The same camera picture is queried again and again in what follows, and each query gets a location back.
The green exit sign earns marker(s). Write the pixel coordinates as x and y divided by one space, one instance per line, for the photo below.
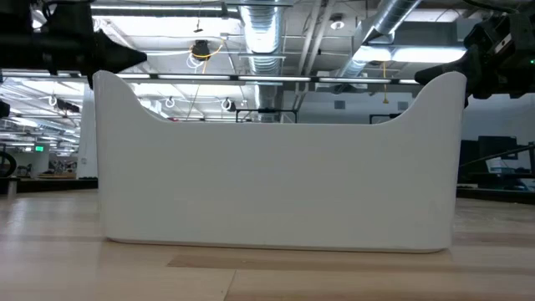
39 148

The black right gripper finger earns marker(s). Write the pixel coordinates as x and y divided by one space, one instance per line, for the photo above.
451 62
426 80

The silver spiral ventilation duct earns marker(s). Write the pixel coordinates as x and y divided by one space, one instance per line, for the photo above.
376 37

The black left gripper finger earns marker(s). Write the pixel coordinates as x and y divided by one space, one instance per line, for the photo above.
121 48
119 62

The silver ribbed ventilation duct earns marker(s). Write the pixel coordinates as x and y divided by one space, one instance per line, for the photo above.
262 33

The black overhead camera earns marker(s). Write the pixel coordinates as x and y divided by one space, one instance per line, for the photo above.
201 49

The black background monitor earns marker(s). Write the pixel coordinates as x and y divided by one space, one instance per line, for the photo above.
497 146

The white plastic bin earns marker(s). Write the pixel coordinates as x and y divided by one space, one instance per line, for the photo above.
276 188

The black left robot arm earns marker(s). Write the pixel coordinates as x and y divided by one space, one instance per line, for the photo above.
3 109

